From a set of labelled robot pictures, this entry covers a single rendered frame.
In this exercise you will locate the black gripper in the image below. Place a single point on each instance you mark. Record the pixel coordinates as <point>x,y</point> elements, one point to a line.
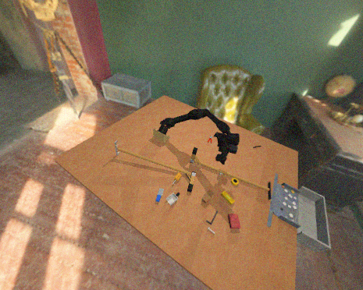
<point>223,156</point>

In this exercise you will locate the yellow ring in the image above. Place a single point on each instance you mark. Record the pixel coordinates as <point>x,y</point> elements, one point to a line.
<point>234,182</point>

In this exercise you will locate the red rectangular block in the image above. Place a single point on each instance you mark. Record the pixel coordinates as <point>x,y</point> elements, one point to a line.
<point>233,221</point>

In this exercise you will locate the yellow spirit level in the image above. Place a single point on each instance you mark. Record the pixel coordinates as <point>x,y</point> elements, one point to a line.
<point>227,197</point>

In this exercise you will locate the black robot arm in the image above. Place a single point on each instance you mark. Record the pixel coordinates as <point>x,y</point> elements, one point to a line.
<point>232,139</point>

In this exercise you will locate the white open tray with black handle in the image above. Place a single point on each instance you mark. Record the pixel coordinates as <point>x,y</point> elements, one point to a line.
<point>172,198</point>

